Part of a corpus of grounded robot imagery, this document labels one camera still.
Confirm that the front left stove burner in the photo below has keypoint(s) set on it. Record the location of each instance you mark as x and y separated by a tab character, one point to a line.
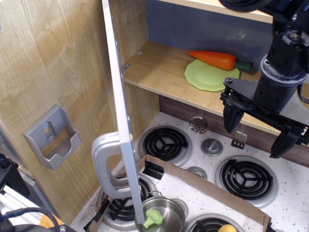
120	214

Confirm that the orange object bottom left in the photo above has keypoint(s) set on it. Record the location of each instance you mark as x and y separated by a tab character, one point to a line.
46	222

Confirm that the grey toy microwave door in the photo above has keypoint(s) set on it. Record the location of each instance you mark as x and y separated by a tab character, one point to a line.
122	118

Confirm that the back left stove burner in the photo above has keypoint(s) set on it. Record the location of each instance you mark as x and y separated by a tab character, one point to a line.
167	143

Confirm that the grey wall phone holder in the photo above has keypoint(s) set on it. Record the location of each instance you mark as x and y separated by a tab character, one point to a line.
46	130

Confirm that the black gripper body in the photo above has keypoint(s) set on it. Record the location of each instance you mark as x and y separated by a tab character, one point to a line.
276	98

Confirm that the hanging silver spatula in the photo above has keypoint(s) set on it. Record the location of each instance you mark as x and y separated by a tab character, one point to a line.
240	138

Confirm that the stove burner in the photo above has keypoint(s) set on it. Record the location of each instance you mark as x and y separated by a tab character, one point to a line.
167	143
247	178
210	222
120	214

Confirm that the large silver stove knob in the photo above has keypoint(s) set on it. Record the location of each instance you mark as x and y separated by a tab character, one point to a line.
212	147

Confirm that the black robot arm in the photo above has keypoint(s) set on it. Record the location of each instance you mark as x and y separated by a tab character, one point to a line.
290	26

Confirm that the orange toy carrot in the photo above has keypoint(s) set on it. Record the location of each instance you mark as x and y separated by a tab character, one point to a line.
221	60

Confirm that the black equipment left edge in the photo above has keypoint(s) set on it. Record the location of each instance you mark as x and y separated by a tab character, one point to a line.
10	176

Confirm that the green toy broccoli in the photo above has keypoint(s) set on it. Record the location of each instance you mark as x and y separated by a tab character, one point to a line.
153	217

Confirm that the back right stove burner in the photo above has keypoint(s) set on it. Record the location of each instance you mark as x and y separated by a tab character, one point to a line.
247	178

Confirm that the hanging silver skimmer spoon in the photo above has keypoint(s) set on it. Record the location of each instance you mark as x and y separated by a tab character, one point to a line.
198	124

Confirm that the silver microwave door handle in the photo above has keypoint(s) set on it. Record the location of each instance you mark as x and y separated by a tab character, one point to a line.
104	147

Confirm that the brown cardboard barrier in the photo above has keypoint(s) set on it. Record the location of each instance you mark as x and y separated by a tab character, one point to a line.
156	168

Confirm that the front right stove burner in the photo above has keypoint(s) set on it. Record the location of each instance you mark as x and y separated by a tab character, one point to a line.
210	222

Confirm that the small silver stove knob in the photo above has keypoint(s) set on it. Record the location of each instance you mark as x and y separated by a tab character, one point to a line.
197	171

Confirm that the light green toy plate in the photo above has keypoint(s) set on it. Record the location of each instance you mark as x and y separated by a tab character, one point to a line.
206	77

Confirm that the yellow toy fruit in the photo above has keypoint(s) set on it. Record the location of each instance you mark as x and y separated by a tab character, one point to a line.
227	228

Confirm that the stainless steel pot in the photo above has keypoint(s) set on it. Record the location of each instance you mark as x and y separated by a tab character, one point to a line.
171	211

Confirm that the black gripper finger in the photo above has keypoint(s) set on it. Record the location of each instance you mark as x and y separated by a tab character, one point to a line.
283	143
232	116

